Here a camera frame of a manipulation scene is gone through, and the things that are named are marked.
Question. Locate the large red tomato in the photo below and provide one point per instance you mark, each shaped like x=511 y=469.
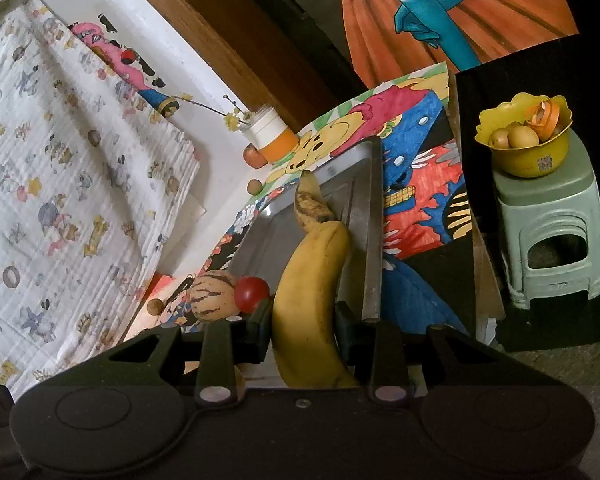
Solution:
x=251 y=294

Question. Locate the orange curled peel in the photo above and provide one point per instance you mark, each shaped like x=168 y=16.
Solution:
x=545 y=117

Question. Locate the red apple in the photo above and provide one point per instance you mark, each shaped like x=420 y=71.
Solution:
x=255 y=156

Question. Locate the yellow flower sprig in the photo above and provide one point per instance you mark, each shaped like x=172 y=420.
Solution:
x=231 y=121

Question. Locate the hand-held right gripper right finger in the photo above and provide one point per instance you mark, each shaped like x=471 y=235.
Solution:
x=345 y=332

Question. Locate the striped yellow melon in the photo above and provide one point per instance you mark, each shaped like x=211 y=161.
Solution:
x=210 y=292

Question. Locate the metal tray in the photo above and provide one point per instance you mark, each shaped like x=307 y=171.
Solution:
x=275 y=240

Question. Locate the round brown fruit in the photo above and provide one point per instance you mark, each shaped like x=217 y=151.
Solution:
x=155 y=306

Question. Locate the yellow plastic bowl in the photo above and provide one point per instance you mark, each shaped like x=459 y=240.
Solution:
x=525 y=162

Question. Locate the white printed blanket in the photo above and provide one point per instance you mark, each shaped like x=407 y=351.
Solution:
x=55 y=160

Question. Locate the brown wooden board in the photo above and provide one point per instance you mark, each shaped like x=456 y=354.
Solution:
x=220 y=25

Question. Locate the large yellow banana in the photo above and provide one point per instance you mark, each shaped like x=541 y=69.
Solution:
x=310 y=300

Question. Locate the brown fruit in bowl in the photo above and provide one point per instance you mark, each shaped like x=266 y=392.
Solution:
x=523 y=136
x=499 y=139

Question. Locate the green plastic stool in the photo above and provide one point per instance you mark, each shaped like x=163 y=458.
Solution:
x=550 y=220

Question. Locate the small olive green fruit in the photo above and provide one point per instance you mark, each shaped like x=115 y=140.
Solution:
x=254 y=187

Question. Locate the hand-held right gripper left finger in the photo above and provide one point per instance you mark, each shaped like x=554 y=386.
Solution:
x=262 y=332

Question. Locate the orange and white jar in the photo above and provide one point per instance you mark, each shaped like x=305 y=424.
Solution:
x=275 y=135

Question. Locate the orange dress wall poster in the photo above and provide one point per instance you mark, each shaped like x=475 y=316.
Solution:
x=380 y=25

